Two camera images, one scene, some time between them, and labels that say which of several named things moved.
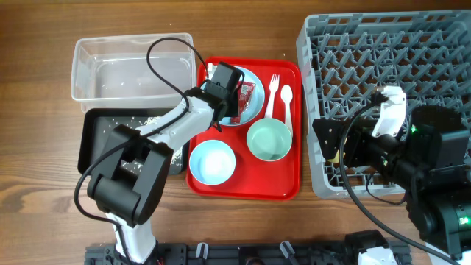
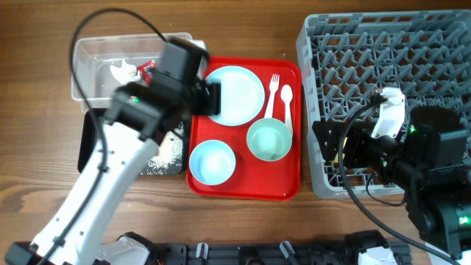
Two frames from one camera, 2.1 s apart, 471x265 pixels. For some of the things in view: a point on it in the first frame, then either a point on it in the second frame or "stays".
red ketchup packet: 244,93 -> 141,70
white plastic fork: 273,88 stays
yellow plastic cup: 335,159 stays
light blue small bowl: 212,162 stays
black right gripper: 330,138 stays
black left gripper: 233,107 -> 211,99
